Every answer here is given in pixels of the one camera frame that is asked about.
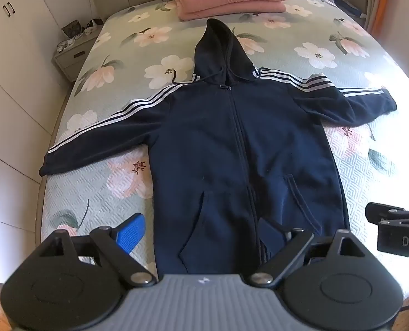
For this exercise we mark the white wardrobe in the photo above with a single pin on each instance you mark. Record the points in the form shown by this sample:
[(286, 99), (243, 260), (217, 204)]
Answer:
[(18, 86)]

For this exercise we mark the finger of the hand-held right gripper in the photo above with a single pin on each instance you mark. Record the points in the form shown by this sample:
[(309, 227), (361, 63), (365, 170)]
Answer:
[(390, 212), (403, 239)]

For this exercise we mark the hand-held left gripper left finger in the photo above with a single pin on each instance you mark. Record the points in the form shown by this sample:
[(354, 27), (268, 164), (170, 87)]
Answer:
[(131, 235)]

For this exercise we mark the dark cloth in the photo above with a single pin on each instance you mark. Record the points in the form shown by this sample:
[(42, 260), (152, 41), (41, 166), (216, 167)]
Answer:
[(349, 5)]

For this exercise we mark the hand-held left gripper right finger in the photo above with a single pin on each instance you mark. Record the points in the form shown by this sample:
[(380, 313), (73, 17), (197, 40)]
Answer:
[(272, 233)]

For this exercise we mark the beige nightstand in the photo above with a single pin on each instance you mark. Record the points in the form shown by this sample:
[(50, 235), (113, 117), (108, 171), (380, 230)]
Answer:
[(74, 53)]

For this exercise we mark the navy striped zip hoodie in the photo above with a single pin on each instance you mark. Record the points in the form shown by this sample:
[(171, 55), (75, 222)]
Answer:
[(225, 151)]

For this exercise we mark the floral green bedspread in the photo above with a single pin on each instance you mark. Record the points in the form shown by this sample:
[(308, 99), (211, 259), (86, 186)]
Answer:
[(128, 58)]

